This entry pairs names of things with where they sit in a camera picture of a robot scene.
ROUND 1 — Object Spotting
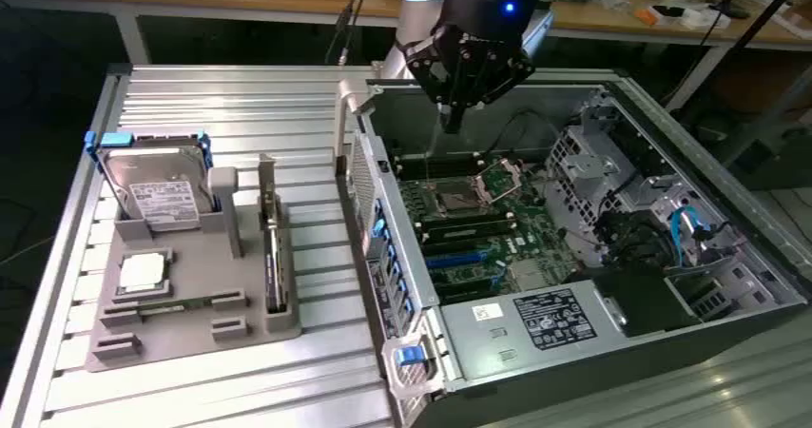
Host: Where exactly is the green RAM stick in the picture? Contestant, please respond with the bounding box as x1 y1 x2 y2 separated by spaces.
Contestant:
134 299 215 313

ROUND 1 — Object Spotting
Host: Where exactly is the black RAM slot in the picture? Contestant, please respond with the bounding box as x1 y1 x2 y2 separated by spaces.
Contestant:
395 164 483 179
391 153 482 167
417 214 514 233

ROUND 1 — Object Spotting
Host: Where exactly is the thin dark wire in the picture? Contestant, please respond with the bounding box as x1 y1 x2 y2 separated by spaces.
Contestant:
490 107 557 156

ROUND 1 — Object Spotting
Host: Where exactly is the silver hard disk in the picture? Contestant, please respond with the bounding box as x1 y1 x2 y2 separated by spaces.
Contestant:
102 146 215 233

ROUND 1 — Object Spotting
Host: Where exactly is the silver chipset heatsink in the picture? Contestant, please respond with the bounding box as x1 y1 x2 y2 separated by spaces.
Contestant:
506 260 547 292

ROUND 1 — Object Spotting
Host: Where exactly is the Nvidia graphics card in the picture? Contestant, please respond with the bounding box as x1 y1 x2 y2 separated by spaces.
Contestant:
255 153 290 314

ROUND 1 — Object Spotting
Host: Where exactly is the black open PC case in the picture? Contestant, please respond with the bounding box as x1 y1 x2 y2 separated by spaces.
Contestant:
333 73 812 428

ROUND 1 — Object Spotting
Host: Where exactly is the silver disk bay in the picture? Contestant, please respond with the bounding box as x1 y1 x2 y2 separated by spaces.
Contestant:
633 175 745 277

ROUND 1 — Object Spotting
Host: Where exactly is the green Dell motherboard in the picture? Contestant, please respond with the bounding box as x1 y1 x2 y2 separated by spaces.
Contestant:
393 154 591 306

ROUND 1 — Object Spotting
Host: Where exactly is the grey printed parts rack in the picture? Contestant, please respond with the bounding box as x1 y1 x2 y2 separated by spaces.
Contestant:
85 165 302 373

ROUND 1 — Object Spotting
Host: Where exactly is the orange and white object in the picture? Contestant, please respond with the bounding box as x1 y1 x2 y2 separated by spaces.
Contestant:
631 3 710 31

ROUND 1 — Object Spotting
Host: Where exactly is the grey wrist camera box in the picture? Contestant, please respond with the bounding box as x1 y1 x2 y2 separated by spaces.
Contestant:
519 8 557 62

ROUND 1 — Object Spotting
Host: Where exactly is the grey power supply unit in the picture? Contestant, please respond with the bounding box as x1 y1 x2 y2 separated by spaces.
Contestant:
435 279 635 382

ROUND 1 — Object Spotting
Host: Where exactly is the blue disk caddy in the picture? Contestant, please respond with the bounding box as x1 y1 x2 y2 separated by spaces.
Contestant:
82 129 215 220

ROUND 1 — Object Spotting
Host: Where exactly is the cluttered wooden desk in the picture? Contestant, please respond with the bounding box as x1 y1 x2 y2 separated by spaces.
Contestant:
543 0 812 110

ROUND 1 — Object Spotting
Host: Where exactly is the CPU socket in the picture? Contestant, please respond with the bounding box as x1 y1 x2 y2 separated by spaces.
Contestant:
429 179 490 221

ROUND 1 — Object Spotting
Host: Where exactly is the grey bracket with blue latch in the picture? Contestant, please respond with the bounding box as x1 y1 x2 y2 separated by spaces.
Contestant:
379 335 443 399

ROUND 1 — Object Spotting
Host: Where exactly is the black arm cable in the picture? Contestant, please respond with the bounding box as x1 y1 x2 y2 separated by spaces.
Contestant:
325 0 377 67

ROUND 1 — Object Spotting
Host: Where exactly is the thin metal locking lever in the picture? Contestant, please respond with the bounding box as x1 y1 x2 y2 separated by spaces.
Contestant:
425 130 439 185

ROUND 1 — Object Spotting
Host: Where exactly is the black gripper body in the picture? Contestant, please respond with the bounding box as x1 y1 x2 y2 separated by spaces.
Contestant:
435 0 550 45

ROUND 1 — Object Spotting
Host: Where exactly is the grey case corner bracket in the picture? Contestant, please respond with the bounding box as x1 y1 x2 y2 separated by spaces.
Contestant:
337 79 377 116

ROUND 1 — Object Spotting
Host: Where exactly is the black slanted pole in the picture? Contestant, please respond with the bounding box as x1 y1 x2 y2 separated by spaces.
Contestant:
731 0 798 53

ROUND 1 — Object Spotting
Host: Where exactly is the metal socket cover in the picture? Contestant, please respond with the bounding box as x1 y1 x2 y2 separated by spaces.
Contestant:
471 156 529 202

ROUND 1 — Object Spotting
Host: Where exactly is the blue data wire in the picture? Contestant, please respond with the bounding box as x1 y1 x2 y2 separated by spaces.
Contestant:
666 203 706 268

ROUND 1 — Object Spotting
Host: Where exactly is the blue expansion card retainer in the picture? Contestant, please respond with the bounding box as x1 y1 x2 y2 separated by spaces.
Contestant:
371 198 417 316

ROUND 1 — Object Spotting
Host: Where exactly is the blue expansion slot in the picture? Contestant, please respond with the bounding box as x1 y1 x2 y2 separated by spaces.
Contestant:
422 251 490 268

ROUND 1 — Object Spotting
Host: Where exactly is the silver perforated drive cage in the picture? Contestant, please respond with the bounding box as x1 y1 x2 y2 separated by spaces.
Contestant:
542 99 642 230

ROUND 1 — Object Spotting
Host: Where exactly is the black power wire bundle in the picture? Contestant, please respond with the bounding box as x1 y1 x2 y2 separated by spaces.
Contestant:
594 208 673 270

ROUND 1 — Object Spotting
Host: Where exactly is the silver CPU chip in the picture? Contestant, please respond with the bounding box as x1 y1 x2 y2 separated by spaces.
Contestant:
117 254 170 293

